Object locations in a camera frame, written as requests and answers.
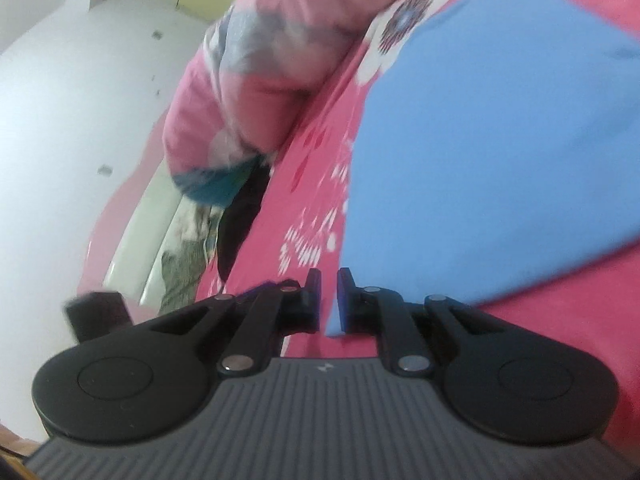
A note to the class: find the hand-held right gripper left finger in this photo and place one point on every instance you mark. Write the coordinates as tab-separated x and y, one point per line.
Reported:
314	305

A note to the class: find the black garment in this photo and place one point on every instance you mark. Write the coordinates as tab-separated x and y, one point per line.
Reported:
242	225

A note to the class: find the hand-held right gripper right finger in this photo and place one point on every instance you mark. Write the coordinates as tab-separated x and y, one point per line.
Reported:
342	305

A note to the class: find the pink floral bed sheet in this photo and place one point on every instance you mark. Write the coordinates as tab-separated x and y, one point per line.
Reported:
310	185

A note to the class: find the pink grey floral quilt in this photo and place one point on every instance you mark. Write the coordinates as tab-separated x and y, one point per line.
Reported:
260	70

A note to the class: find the floral pillow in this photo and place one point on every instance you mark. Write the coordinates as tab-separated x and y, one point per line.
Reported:
185	260

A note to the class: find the pink white headboard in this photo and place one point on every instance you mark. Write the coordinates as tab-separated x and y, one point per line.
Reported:
135	240

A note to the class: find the blue printed t-shirt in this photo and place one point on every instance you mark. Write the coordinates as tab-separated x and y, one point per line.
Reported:
500	135

